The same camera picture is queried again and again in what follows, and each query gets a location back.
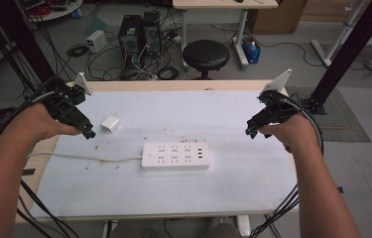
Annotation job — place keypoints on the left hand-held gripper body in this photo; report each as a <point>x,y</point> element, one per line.
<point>64,105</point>

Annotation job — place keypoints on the brown cardboard box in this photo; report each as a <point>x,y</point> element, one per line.
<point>277,16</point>

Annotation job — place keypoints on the large black computer tower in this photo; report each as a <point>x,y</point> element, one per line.
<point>130,39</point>

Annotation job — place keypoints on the white table leg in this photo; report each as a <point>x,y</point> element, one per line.
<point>243,226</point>

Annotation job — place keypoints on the grey floor mat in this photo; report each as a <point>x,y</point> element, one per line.
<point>342,122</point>

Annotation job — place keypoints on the round white table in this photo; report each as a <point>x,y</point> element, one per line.
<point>54,11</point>

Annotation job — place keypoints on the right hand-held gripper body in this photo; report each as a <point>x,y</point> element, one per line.
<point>274,110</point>

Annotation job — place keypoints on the white charger plug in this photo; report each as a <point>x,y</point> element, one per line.
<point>110,124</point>

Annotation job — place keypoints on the slim black computer tower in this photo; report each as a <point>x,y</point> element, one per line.
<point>152,31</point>

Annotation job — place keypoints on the white table mat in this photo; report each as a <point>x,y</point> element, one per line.
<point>173,191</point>

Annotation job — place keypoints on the black tape strip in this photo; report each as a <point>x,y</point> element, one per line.
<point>28,172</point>

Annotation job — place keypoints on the black round stool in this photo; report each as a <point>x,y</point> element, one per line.
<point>206,54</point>

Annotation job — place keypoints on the person's left hand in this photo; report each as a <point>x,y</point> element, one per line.
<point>38,124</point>

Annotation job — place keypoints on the white metal stand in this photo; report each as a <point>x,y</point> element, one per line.
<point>334,43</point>

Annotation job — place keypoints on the person's right hand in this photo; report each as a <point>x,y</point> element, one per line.
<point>297,132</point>

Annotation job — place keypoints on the white-legged wooden desk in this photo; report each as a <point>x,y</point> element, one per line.
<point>223,4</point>

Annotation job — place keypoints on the blue box with bottles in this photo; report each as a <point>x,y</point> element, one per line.
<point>251,52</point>

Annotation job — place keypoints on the white power strip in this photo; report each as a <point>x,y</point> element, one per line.
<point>175,155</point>

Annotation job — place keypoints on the white power supply box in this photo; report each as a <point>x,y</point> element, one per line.
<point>96,41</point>

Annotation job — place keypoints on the black metal frame post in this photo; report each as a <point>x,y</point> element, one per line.
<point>24,39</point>
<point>352,46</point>

